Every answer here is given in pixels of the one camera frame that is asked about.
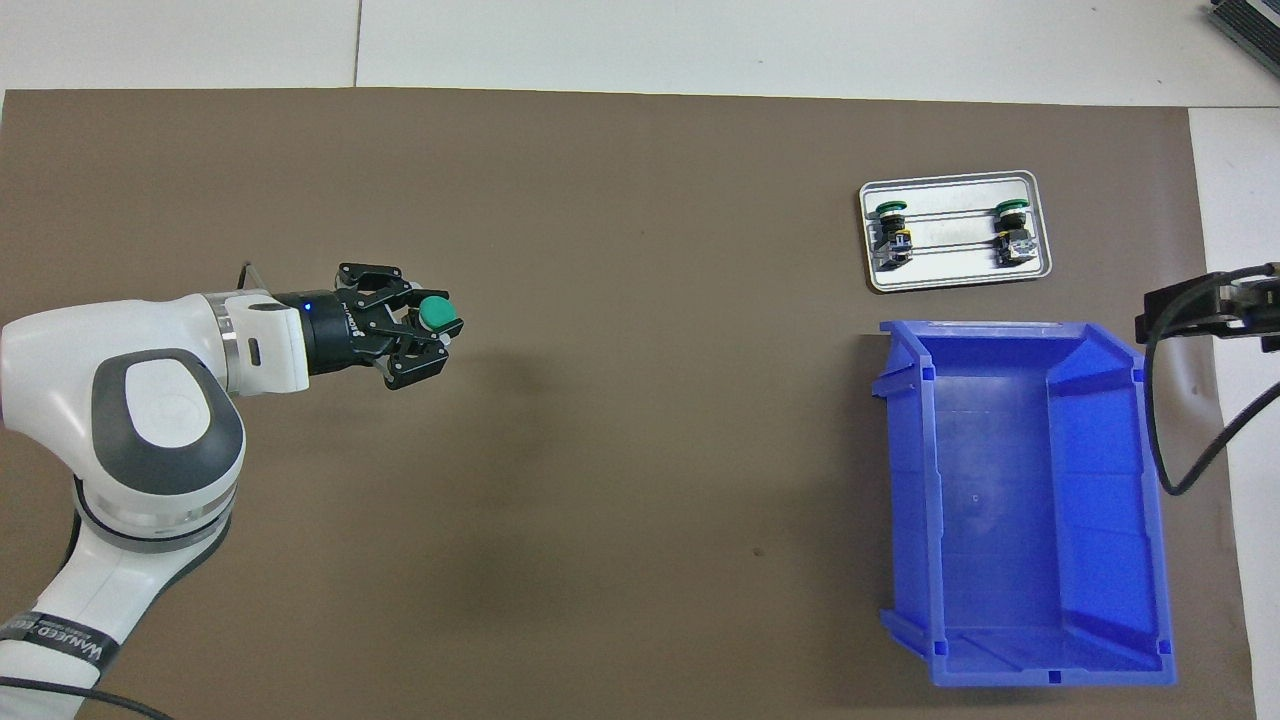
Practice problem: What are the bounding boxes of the grey ribbed device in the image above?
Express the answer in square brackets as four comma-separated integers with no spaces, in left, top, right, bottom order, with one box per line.
[1205,0,1280,66]

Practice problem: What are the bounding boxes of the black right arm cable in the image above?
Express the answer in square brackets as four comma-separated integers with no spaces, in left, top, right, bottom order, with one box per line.
[1145,262,1280,496]

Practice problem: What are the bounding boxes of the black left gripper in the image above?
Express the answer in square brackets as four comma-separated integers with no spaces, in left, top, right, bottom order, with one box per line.
[300,265,448,391]

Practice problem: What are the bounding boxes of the blue plastic storage bin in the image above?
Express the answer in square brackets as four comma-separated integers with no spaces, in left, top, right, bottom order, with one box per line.
[872,318,1176,689]

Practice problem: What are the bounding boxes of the brown table mat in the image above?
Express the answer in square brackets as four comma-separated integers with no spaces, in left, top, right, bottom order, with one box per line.
[0,88,1256,720]

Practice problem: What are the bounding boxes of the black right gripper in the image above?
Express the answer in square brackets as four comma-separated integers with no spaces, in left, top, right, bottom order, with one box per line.
[1135,275,1280,353]

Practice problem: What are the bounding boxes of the grey metal tray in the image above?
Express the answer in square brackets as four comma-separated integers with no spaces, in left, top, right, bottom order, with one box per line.
[858,170,1053,294]

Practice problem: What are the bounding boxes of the green push button switch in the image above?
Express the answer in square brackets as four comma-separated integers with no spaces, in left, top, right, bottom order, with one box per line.
[992,200,1037,269]
[415,294,464,346]
[868,200,916,271]

